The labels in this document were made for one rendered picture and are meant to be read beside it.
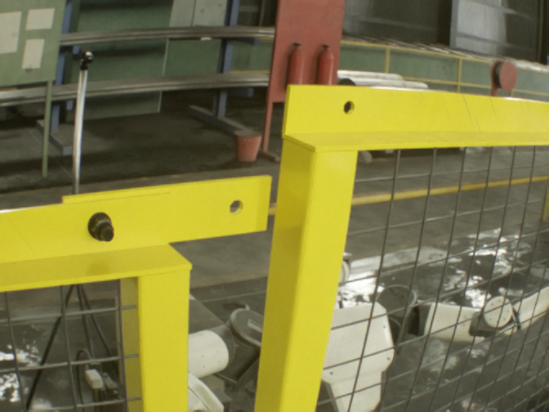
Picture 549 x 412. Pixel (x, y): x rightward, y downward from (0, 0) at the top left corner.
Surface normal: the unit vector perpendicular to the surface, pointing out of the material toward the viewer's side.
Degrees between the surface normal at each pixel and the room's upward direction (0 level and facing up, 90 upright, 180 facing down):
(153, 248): 0
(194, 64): 90
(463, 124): 90
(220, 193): 90
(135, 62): 90
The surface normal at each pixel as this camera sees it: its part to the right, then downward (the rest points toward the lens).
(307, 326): 0.56, 0.32
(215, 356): 0.81, -0.04
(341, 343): 0.55, -0.22
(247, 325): 0.53, -0.72
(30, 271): 0.11, -0.94
